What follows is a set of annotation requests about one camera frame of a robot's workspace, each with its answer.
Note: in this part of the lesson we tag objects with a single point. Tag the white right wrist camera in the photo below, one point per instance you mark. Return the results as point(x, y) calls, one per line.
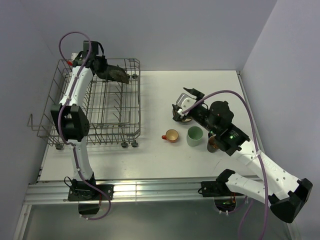
point(184, 102)

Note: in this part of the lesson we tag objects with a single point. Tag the pale green cup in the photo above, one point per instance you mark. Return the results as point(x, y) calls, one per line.
point(194, 136)

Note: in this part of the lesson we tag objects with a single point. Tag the dark bowl tan inside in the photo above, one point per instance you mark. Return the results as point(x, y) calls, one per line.
point(186, 120)

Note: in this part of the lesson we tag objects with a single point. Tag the dark brown mug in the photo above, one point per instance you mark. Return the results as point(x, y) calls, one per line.
point(212, 146)

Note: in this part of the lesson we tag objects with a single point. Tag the grey wire dish rack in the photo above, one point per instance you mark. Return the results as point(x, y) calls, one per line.
point(113, 109)

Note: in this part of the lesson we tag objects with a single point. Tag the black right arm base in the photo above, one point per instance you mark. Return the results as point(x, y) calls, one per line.
point(216, 188)

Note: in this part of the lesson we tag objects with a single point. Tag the aluminium mounting rail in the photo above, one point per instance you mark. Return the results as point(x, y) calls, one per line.
point(137, 190)

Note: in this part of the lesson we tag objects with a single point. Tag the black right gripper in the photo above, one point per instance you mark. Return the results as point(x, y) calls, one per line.
point(177, 118)

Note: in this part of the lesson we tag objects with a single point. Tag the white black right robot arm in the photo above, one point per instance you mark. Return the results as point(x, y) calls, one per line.
point(282, 192)

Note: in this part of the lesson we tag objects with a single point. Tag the black floral square plate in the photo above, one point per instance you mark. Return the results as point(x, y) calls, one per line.
point(113, 73)

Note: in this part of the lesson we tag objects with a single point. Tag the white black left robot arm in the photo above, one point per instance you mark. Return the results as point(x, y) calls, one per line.
point(71, 122)

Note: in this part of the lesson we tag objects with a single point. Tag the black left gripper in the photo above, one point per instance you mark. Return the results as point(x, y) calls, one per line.
point(103, 62)

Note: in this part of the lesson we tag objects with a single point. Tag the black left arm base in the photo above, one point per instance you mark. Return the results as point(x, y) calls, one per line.
point(86, 193)

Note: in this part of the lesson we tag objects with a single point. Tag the small red orange cup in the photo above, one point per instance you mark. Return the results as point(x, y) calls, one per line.
point(171, 136)

